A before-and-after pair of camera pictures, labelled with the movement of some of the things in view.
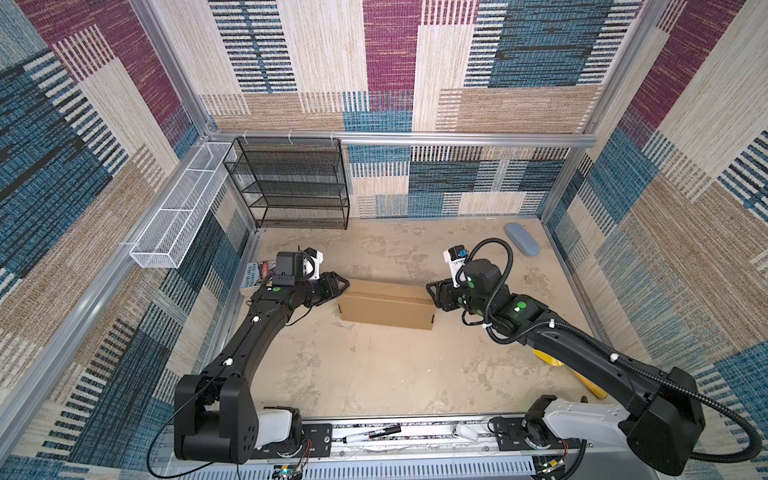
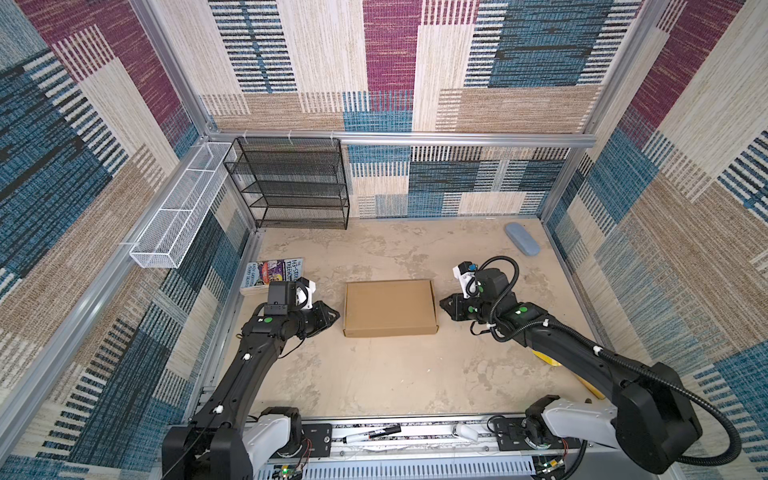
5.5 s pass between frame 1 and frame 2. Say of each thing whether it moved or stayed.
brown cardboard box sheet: moved
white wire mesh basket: stayed
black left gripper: moved
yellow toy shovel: stayed
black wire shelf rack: stayed
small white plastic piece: stayed
